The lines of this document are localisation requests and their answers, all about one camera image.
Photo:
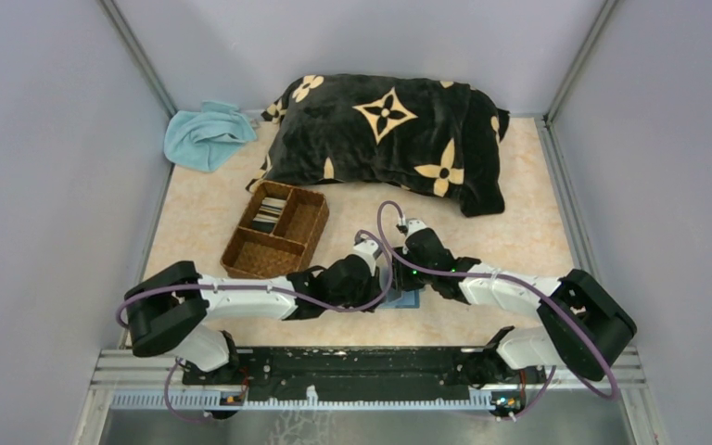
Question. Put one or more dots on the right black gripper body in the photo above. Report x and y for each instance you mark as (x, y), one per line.
(410, 278)

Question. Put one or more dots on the teal leather card holder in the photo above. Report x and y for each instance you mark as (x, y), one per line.
(402, 300)

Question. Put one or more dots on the woven brown divided basket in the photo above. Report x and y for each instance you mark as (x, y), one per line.
(289, 247)

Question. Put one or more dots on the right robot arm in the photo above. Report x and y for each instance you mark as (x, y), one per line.
(582, 326)

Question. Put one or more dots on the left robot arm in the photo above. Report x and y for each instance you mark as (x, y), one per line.
(169, 312)

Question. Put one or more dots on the black pillow with tan flowers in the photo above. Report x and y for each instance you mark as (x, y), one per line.
(433, 138)

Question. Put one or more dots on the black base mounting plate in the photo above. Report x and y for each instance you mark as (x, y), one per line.
(349, 375)

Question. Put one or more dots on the light blue cloth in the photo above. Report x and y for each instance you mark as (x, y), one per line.
(204, 140)

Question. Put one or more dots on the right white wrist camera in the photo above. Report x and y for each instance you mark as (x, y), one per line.
(410, 226)

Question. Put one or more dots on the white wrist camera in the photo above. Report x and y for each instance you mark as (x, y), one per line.
(369, 251)
(410, 226)

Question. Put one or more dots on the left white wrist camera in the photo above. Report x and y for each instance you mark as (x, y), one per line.
(369, 251)

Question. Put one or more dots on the aluminium front rail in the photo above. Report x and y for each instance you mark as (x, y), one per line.
(151, 384)

